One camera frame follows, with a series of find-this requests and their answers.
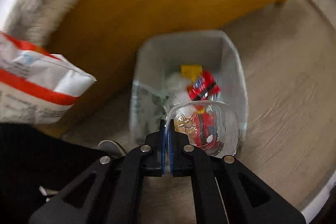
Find clear plastic tray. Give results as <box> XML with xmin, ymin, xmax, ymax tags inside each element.
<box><xmin>166</xmin><ymin>101</ymin><xmax>240</xmax><ymax>157</ymax></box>

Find red snack wrapper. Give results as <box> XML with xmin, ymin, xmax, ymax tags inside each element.
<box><xmin>187</xmin><ymin>71</ymin><xmax>220</xmax><ymax>101</ymax></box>

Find yellow snack bag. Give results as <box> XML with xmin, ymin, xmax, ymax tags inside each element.
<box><xmin>181</xmin><ymin>65</ymin><xmax>203</xmax><ymax>82</ymax></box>

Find white red paper bag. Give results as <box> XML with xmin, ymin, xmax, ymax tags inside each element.
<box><xmin>1</xmin><ymin>33</ymin><xmax>96</xmax><ymax>124</ymax></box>

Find white lined trash bin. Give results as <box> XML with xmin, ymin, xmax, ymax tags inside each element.
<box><xmin>129</xmin><ymin>30</ymin><xmax>248</xmax><ymax>157</ymax></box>

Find person's black trouser legs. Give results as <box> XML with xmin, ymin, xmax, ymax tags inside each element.
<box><xmin>0</xmin><ymin>122</ymin><xmax>127</xmax><ymax>224</ymax></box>

